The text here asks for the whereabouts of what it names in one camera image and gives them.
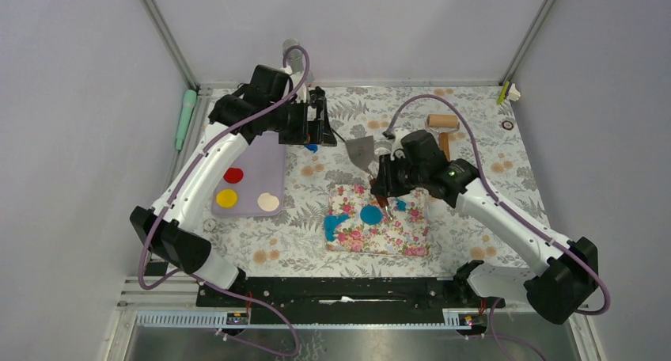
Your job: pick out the yellow dough disc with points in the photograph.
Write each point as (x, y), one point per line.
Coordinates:
(226, 198)

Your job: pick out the wooden rolling pin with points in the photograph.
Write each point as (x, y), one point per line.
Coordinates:
(443, 125)

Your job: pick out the white clip in corner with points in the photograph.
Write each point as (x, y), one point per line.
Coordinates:
(512, 93)

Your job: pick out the black microphone tripod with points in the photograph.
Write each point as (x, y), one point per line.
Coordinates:
(320, 129)

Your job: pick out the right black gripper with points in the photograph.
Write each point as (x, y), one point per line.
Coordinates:
(384, 184)

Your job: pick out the grey microphone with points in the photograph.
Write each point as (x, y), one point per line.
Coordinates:
(294, 62)

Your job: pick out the blue dough scrap strip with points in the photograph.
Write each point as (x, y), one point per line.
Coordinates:
(331, 222)

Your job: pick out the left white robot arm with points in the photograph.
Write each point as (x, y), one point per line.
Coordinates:
(275, 100)

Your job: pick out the floral cutting board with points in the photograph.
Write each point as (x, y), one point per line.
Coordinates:
(406, 235)

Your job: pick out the small blue dough scrap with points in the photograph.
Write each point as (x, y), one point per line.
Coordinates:
(401, 205)

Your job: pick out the red dough disc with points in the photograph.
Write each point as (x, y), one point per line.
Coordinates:
(233, 175)

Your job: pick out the floral tablecloth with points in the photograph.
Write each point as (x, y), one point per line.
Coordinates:
(292, 242)

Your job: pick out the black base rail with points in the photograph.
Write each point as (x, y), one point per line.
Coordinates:
(345, 301)

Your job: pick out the purple tray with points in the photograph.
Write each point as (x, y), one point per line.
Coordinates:
(264, 165)

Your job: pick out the beige dough disc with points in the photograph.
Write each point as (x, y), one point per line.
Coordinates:
(268, 202)

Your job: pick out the green marker pen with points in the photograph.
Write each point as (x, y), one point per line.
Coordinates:
(187, 107)

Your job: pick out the metal scraper wooden handle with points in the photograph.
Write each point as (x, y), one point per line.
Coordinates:
(361, 152)

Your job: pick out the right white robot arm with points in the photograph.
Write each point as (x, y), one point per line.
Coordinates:
(559, 275)

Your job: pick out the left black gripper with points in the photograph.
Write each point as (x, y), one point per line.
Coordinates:
(309, 132)

